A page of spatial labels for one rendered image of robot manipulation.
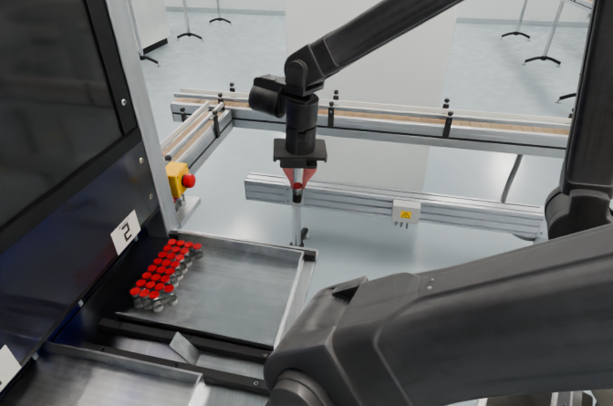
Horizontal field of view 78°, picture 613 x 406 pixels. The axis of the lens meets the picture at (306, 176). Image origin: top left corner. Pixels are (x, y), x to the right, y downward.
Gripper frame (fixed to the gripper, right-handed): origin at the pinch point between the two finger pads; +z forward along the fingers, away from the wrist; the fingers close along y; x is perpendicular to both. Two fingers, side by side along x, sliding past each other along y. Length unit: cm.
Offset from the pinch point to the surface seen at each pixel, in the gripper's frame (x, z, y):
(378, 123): -72, 25, -36
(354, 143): -131, 72, -42
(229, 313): 13.2, 25.4, 14.1
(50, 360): 22, 26, 47
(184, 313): 12.7, 25.9, 23.8
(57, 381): 27, 26, 44
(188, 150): -51, 27, 35
